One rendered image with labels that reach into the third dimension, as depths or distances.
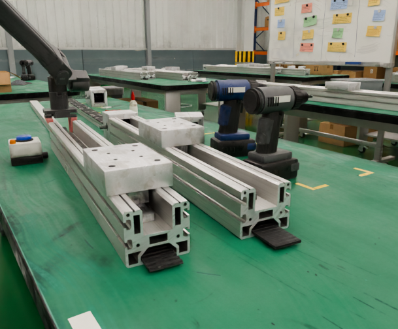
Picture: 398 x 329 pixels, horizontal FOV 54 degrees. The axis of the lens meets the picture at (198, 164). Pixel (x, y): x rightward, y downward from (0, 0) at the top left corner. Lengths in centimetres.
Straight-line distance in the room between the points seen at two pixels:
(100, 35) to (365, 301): 1265
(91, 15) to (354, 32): 999
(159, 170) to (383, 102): 181
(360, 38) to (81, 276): 356
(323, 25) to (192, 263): 372
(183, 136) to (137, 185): 32
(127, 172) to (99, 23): 1244
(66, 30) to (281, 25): 899
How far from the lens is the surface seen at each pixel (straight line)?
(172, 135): 89
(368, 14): 388
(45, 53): 123
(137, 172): 60
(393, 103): 227
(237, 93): 111
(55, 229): 72
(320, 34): 417
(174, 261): 57
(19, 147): 115
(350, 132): 493
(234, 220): 65
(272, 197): 67
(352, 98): 238
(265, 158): 89
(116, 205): 57
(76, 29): 1276
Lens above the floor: 107
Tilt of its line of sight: 16 degrees down
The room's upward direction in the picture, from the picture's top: straight up
